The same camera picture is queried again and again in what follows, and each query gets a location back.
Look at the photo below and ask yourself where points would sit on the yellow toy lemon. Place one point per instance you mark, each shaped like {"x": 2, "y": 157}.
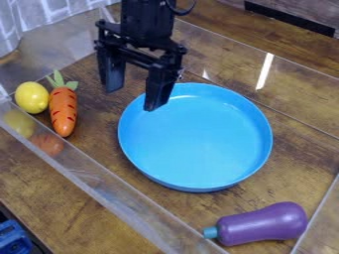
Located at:
{"x": 33, "y": 96}

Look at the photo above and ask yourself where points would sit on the black baseboard strip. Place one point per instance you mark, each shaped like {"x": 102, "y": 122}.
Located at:
{"x": 290, "y": 19}

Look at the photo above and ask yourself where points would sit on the purple toy eggplant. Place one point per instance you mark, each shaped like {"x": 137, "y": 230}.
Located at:
{"x": 278, "y": 222}

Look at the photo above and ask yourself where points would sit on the blue round tray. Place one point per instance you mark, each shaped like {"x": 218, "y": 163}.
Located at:
{"x": 202, "y": 143}

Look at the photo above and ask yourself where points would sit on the white curtain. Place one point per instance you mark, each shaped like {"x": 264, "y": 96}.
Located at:
{"x": 25, "y": 15}

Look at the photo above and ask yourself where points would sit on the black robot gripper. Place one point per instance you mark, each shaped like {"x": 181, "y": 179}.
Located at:
{"x": 141, "y": 40}

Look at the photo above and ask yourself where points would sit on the blue plastic crate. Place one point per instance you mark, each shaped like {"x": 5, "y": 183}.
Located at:
{"x": 15, "y": 241}

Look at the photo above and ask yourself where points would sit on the clear acrylic barrier wall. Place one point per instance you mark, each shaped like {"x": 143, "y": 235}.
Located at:
{"x": 89, "y": 204}

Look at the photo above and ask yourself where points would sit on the orange toy carrot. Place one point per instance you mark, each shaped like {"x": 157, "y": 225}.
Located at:
{"x": 63, "y": 104}

